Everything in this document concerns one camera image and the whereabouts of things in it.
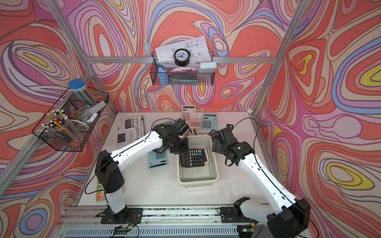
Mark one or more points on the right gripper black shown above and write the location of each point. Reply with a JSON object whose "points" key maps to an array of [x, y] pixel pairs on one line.
{"points": [[217, 146]]}

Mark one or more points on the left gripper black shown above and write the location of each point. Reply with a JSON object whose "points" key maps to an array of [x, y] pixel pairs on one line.
{"points": [[185, 148]]}

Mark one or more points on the black calculator front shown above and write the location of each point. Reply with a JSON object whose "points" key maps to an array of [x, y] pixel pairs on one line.
{"points": [[191, 159]]}

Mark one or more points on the black calculator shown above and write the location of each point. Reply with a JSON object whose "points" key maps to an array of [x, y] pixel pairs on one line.
{"points": [[191, 159], [160, 150]]}

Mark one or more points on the pink calculator front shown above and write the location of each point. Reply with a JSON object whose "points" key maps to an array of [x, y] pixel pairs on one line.
{"points": [[205, 154]]}

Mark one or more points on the pink calculator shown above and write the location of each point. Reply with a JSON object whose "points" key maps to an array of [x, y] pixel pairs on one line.
{"points": [[194, 132], [194, 123], [188, 112], [205, 154]]}

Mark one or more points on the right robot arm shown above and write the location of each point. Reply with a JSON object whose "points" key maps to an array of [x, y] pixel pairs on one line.
{"points": [[286, 216]]}

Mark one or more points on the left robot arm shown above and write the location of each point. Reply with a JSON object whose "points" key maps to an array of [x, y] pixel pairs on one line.
{"points": [[110, 165]]}

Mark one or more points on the light blue calculator back right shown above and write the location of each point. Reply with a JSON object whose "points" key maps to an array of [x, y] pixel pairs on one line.
{"points": [[209, 121]]}

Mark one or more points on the light blue calculator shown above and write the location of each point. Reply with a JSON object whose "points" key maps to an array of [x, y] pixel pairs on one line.
{"points": [[209, 121], [157, 160]]}

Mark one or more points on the pink calculator behind box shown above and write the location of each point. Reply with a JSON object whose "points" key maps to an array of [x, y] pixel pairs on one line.
{"points": [[194, 132]]}

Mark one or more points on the pink calculator back tilted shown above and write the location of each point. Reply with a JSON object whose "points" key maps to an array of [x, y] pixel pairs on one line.
{"points": [[194, 123]]}

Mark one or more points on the light blue calculator front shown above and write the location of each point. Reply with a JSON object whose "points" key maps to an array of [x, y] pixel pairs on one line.
{"points": [[157, 160]]}

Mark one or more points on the pink calculator back top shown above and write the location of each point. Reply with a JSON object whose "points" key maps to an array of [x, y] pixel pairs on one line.
{"points": [[188, 112]]}

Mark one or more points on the white plastic storage box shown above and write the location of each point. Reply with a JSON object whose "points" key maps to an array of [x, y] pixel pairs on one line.
{"points": [[200, 176]]}

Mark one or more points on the white rounded device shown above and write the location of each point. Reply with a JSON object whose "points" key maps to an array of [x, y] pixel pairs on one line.
{"points": [[207, 67]]}

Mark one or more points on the white paper drawing sheet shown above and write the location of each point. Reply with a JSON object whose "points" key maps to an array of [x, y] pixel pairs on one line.
{"points": [[190, 52]]}

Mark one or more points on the black round clock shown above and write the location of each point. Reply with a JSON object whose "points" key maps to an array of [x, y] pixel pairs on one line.
{"points": [[182, 57]]}

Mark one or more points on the orange paperback book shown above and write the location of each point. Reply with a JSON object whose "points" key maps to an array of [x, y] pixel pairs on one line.
{"points": [[100, 195]]}

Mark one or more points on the white stapler in basket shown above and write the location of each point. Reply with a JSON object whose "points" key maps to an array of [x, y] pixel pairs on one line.
{"points": [[87, 114]]}

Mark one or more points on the blue lid pencil jar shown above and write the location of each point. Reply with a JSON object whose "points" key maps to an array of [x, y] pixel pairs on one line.
{"points": [[82, 92]]}

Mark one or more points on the clear cup of pencils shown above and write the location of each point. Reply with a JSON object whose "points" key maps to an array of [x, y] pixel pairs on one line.
{"points": [[61, 127]]}

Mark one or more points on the black wire basket back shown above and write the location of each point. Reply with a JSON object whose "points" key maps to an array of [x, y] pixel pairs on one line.
{"points": [[161, 75]]}

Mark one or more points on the black wire basket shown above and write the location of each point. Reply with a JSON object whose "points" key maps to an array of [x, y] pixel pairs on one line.
{"points": [[69, 103], [161, 75]]}

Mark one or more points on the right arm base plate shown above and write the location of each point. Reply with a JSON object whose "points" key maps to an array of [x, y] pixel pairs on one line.
{"points": [[230, 215]]}

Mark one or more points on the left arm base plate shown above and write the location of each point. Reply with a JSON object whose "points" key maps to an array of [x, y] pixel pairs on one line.
{"points": [[126, 216]]}

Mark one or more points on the black wire basket left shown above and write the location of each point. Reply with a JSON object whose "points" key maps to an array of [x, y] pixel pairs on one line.
{"points": [[69, 103]]}

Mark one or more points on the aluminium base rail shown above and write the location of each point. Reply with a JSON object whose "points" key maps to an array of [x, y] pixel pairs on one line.
{"points": [[158, 222]]}

